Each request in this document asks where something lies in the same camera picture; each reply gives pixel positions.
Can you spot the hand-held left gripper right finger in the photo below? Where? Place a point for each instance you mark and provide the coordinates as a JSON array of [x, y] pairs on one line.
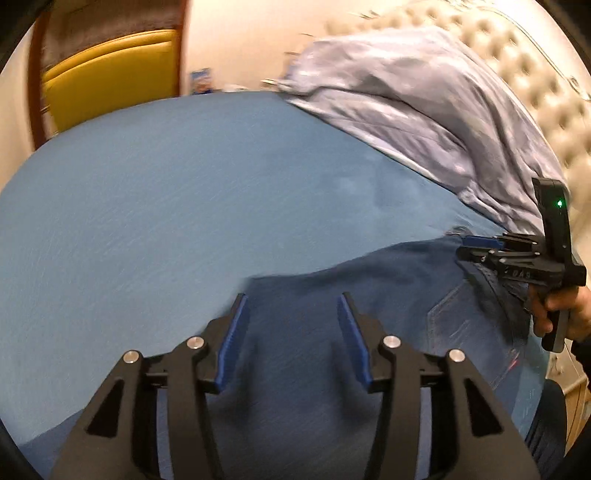
[[353, 344]]

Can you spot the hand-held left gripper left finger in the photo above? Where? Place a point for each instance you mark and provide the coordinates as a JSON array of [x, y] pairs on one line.
[[234, 344]]

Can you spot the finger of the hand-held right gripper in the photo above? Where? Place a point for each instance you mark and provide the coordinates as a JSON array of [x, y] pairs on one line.
[[478, 241], [468, 254]]

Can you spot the blue denim pants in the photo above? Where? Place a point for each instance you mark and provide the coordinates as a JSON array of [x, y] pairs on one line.
[[300, 360]]

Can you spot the person's right hand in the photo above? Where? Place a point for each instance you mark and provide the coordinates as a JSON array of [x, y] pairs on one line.
[[579, 309]]

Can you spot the light blue starred duvet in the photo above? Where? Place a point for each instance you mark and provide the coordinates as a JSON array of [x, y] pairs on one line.
[[415, 115]]

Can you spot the cream tufted headboard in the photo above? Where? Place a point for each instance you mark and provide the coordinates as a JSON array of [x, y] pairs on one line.
[[531, 78]]

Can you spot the bed with blue sheet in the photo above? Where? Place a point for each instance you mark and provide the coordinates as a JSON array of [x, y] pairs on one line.
[[161, 207]]

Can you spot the dark cloth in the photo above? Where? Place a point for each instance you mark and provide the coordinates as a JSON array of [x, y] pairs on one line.
[[547, 424]]

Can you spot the small blue printed box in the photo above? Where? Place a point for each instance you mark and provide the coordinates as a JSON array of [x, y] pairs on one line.
[[203, 81]]

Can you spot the yellow chair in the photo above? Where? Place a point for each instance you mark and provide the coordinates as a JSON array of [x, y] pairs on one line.
[[106, 78]]

